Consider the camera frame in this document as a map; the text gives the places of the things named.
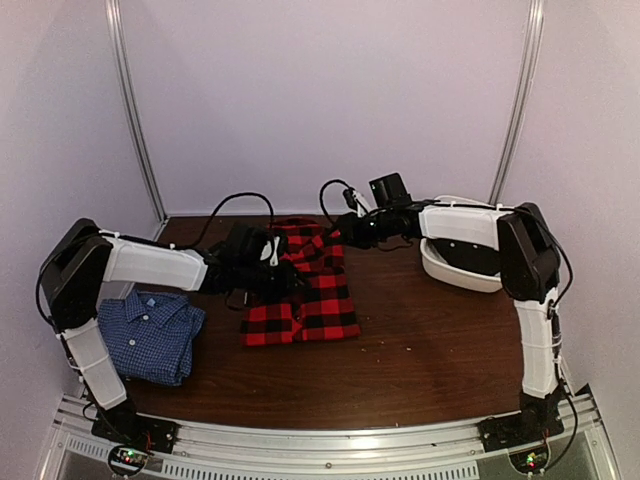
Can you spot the left aluminium frame post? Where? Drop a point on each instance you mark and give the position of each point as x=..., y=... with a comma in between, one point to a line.
x=117, y=35

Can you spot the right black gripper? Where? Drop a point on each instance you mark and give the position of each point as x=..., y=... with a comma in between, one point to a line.
x=352, y=233

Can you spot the red black plaid shirt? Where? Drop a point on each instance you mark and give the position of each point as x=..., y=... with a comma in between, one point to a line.
x=324, y=309

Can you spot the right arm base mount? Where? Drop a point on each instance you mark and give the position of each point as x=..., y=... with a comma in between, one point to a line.
x=520, y=430

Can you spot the front aluminium rail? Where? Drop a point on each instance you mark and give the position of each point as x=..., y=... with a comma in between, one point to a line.
x=450, y=450

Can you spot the blue checked shirt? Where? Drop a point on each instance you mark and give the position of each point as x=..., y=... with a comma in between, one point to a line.
x=150, y=335

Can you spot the aluminium frame post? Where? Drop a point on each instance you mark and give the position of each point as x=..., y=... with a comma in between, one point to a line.
x=117, y=35
x=533, y=34

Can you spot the right aluminium frame post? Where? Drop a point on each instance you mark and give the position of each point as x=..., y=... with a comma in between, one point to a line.
x=533, y=34

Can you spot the left circuit board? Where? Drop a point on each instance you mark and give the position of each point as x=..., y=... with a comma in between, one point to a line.
x=127, y=461

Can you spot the white plastic basin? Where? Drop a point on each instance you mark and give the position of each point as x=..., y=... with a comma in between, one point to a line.
x=462, y=219

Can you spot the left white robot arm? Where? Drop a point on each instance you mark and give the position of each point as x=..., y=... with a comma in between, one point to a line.
x=70, y=280

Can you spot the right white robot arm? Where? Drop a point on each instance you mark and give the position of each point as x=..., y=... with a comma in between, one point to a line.
x=530, y=275

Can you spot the circuit board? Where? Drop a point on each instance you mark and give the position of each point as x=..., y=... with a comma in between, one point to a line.
x=127, y=461
x=530, y=461

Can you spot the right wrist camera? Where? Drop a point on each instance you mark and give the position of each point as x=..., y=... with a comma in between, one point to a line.
x=356, y=202

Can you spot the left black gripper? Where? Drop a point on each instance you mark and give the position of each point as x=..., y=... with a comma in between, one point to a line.
x=286, y=286

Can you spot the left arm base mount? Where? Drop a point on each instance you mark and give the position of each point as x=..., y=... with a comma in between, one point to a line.
x=144, y=433

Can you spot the black shirt in basin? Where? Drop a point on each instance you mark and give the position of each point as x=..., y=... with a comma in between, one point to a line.
x=468, y=256

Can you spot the right circuit board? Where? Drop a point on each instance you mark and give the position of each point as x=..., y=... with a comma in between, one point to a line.
x=530, y=461

